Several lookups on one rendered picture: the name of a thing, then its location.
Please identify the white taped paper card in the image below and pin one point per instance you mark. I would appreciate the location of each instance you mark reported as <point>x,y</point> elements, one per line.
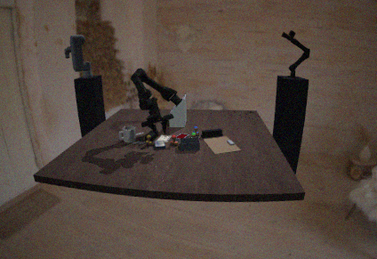
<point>164,138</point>

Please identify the white mug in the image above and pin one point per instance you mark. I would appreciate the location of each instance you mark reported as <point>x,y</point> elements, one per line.
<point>128,133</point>

